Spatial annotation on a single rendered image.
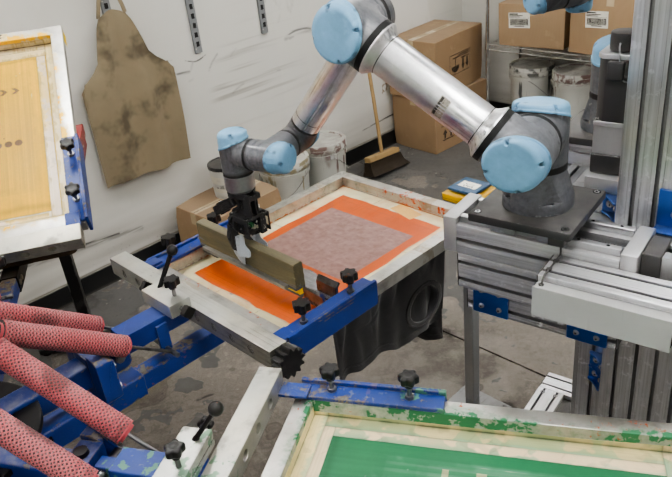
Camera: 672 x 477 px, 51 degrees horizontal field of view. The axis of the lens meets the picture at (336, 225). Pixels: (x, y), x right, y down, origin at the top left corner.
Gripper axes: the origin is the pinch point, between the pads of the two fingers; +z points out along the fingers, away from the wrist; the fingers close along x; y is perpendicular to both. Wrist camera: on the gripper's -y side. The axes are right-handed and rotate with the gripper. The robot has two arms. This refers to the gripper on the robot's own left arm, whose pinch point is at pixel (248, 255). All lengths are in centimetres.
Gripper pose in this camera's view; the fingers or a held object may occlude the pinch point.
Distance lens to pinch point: 188.7
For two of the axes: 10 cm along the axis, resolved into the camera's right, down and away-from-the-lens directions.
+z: 1.0, 8.8, 4.6
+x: 7.0, -3.9, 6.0
